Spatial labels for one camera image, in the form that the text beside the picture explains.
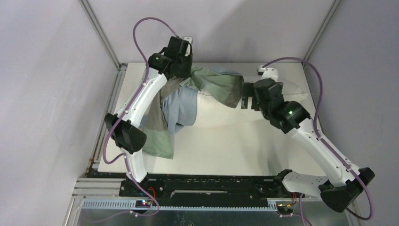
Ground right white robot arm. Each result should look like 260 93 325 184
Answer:
241 66 375 212

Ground right aluminium frame post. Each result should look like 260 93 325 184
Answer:
303 0 343 61

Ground white pillow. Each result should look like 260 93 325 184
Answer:
192 75 309 128

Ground grey slotted cable duct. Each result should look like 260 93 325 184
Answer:
81 199 277 211

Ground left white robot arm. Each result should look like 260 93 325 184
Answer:
104 36 193 196

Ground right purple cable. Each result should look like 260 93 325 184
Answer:
258 57 374 226

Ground aluminium frame post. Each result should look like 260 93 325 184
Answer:
79 0 121 69
303 0 343 61

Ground aluminium base frame rails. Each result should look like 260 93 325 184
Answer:
62 64 365 226

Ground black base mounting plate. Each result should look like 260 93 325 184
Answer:
119 174 299 207

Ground grey-blue pillowcase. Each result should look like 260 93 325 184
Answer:
140 66 244 159

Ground left aluminium frame post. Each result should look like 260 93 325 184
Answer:
79 0 121 69

